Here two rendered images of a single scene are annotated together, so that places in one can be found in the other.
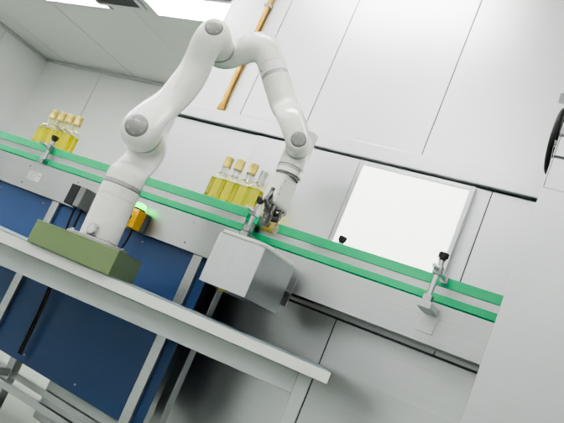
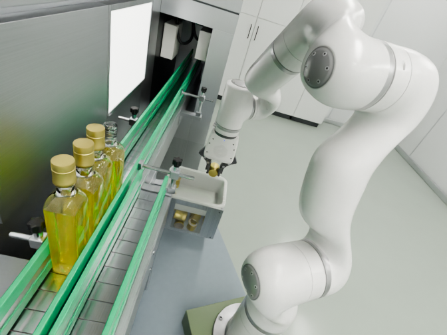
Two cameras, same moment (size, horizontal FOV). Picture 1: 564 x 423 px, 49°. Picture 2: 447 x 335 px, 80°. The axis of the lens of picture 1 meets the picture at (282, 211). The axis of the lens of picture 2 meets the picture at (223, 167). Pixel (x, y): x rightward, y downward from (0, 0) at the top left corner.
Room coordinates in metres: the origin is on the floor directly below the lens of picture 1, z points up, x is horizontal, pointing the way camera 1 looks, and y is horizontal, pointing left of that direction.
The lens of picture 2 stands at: (2.31, 0.66, 1.63)
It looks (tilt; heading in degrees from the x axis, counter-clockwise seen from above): 34 degrees down; 233
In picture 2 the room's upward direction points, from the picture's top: 19 degrees clockwise
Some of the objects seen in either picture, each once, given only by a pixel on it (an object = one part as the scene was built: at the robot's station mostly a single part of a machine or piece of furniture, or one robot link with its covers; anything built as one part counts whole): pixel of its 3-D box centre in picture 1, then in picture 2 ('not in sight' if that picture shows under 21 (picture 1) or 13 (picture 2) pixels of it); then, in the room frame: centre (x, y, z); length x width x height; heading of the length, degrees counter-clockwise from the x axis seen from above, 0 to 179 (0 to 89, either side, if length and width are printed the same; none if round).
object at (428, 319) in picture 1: (432, 291); (195, 107); (1.74, -0.48, 1.07); 0.17 x 0.05 x 0.23; 150
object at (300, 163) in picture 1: (298, 148); (235, 104); (1.86, 0.03, 1.34); 0.09 x 0.08 x 0.13; 175
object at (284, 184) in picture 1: (281, 190); (222, 143); (1.87, 0.03, 1.19); 0.10 x 0.07 x 0.11; 148
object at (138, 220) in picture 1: (133, 220); not in sight; (2.22, 0.47, 0.96); 0.07 x 0.07 x 0.07; 60
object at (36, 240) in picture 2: not in sight; (29, 241); (2.39, 0.24, 1.11); 0.07 x 0.04 x 0.13; 150
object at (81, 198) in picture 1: (80, 199); not in sight; (2.36, 0.72, 0.96); 0.08 x 0.08 x 0.08; 60
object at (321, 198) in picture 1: (340, 201); (99, 69); (2.21, -0.18, 1.32); 0.90 x 0.03 x 0.34; 60
